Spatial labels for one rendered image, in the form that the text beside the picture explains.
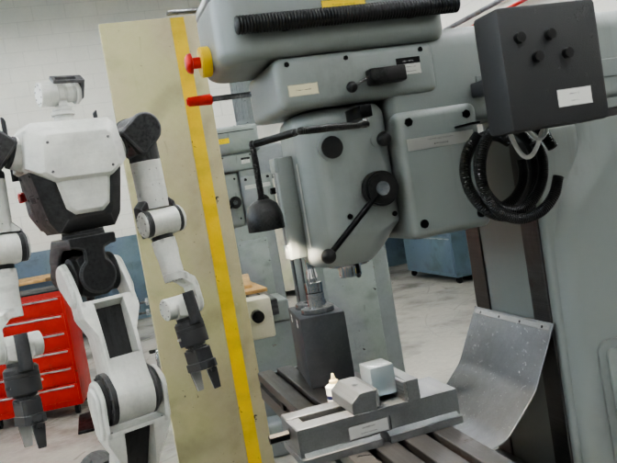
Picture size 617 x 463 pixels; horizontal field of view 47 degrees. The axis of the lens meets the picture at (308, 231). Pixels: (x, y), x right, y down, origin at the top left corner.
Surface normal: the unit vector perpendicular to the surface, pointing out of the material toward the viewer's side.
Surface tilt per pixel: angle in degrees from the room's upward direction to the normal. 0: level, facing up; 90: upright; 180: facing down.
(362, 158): 90
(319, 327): 90
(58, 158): 90
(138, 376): 66
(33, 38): 90
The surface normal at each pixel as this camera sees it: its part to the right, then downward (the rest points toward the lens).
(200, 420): 0.29, 0.01
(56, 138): 0.57, -0.04
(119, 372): 0.47, -0.43
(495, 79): -0.94, 0.18
